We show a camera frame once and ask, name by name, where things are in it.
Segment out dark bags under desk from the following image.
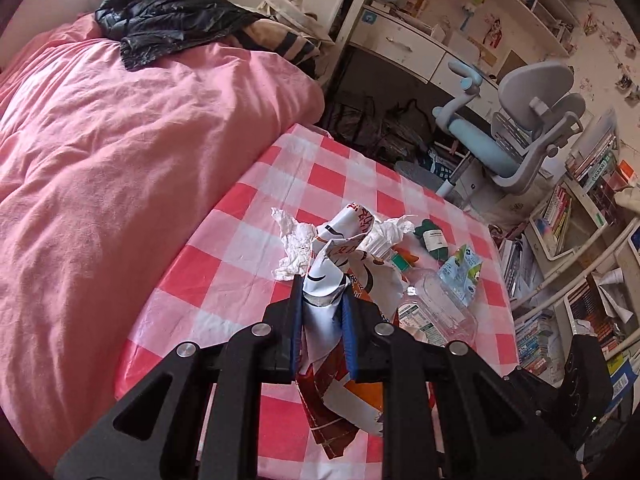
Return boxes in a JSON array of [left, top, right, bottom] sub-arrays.
[[320, 96, 434, 168]]

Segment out white desk with drawers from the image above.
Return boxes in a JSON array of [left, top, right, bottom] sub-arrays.
[[328, 0, 586, 119]]

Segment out black puffer jacket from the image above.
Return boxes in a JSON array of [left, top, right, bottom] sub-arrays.
[[94, 0, 262, 72]]

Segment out red white snack wrapper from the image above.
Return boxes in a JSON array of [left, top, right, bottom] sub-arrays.
[[296, 203, 406, 460]]

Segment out beige canvas tote bag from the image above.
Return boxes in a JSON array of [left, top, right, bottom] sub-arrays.
[[257, 0, 334, 46]]

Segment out white bookshelf with books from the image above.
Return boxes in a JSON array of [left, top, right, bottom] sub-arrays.
[[504, 108, 639, 385]]

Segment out small white tissue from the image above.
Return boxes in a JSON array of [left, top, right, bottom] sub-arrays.
[[271, 208, 317, 282]]

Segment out clear plastic bottle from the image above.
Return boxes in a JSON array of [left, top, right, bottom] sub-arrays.
[[392, 254, 477, 347]]

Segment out striped beige pillow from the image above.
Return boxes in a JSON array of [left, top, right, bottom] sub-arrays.
[[232, 18, 320, 79]]

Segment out large white tissue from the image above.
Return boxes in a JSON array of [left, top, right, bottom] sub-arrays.
[[358, 214, 418, 260]]

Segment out light blue snack packet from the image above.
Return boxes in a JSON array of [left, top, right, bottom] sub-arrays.
[[437, 245, 483, 308]]

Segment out green pouch with label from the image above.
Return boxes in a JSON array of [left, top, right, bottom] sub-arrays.
[[413, 219, 449, 262]]

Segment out red white checkered tablecloth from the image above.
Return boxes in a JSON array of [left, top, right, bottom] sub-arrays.
[[113, 122, 521, 480]]

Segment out pink duvet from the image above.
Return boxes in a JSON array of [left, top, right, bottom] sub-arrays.
[[1, 15, 324, 469]]

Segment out grey blue desk chair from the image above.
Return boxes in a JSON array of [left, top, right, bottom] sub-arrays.
[[432, 58, 586, 198]]

